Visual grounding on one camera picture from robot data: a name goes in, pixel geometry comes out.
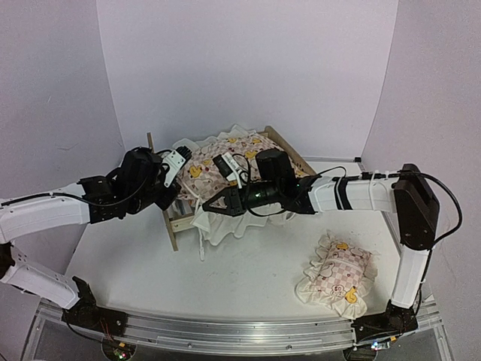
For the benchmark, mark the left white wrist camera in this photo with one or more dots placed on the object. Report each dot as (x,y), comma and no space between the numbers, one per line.
(174,162)

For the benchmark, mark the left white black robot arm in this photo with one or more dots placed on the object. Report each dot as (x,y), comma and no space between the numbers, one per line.
(144,178)

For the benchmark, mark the duck print ruffled pillow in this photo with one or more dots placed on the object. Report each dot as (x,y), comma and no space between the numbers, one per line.
(339,278)

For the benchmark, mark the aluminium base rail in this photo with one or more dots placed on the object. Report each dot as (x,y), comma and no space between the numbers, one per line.
(239,338)

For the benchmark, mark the duck print ruffled bed cover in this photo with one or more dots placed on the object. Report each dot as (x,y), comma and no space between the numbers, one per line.
(251,174)

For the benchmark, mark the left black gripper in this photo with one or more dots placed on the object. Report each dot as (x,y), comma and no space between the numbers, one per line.
(165,201)

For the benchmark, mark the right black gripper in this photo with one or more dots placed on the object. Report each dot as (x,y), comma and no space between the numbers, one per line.
(230,195)

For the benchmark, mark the wooden pet bed frame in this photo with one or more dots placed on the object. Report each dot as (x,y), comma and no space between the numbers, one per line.
(179,217)

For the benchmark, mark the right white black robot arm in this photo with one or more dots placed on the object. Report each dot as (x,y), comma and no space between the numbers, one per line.
(405,193)

